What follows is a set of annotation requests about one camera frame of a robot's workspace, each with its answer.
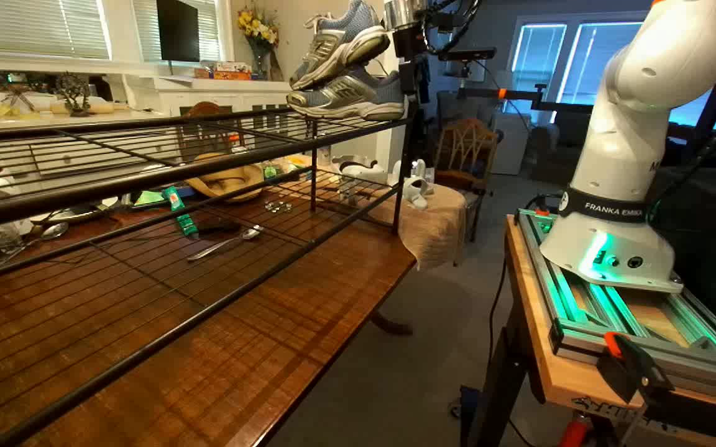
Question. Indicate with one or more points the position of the black orange clamp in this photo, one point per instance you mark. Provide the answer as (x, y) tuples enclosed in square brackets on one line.
[(631, 362)]

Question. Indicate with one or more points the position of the metal spoon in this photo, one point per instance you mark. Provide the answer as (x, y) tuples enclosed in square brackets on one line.
[(250, 231)]

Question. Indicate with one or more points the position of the white cabinet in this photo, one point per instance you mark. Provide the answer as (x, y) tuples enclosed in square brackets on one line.
[(209, 90)]

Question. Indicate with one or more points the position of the black boom camera stand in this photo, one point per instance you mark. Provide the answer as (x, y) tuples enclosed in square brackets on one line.
[(523, 92)]

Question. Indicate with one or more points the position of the clear glass pebble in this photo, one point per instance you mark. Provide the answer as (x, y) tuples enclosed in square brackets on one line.
[(277, 205)]

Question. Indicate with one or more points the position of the window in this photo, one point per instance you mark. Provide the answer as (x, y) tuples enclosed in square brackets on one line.
[(594, 58)]

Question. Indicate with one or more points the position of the dark wooden chair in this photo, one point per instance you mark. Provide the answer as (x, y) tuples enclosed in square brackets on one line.
[(466, 150)]

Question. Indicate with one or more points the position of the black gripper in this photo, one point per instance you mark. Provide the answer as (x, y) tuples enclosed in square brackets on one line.
[(403, 26)]

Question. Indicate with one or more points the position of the black flat screen monitor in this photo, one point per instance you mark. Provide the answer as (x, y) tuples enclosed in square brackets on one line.
[(178, 29)]

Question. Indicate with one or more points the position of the wooden workbench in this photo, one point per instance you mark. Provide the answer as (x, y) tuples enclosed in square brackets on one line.
[(558, 373)]

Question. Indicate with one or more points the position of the black metal shoe rack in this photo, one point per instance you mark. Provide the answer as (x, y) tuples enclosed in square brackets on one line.
[(209, 164)]

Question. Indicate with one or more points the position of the grey blue sneaker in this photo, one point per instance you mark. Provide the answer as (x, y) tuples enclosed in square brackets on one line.
[(334, 51), (348, 100)]

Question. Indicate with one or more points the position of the yellow flower bouquet in vase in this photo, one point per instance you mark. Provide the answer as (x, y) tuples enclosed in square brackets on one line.
[(256, 28)]

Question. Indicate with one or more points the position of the white window blinds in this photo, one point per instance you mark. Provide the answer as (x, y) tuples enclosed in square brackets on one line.
[(36, 26)]

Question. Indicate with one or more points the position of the beige cloth covered stool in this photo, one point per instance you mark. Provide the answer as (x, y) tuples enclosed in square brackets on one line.
[(436, 223)]

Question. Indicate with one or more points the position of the white figurine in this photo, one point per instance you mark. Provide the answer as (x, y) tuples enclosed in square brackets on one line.
[(418, 187)]

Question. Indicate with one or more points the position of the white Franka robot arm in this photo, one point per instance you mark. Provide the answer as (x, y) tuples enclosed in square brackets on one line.
[(631, 133)]

